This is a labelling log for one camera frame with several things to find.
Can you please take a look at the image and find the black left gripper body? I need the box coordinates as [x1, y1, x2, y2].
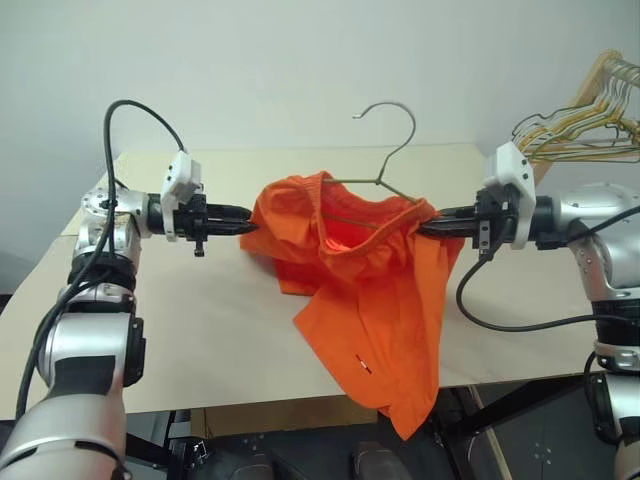
[172, 193, 211, 259]

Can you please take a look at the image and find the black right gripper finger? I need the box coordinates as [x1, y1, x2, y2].
[417, 218, 477, 238]
[438, 203, 480, 222]

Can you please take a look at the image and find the orange shirt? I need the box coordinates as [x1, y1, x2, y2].
[238, 170, 467, 443]

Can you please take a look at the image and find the wooden hanger rack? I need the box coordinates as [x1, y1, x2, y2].
[528, 48, 640, 182]

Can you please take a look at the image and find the black metal table frame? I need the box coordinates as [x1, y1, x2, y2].
[124, 378, 604, 480]

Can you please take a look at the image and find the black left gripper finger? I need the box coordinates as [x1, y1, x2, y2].
[205, 202, 254, 222]
[205, 219, 260, 236]

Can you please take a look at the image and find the brown cardboard box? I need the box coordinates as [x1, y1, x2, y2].
[190, 396, 379, 439]

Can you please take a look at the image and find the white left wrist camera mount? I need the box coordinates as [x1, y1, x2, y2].
[160, 149, 204, 243]

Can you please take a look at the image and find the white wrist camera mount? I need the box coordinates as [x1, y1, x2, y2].
[483, 140, 538, 250]
[160, 149, 204, 243]

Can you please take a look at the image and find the dark rounded shape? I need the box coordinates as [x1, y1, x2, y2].
[233, 439, 275, 480]
[351, 438, 402, 480]

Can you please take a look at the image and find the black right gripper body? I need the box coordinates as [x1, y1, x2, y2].
[471, 184, 518, 260]

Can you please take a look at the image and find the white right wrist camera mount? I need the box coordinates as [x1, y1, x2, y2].
[483, 140, 538, 250]

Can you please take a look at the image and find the olive wire hanger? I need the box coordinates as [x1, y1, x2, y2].
[319, 101, 432, 232]

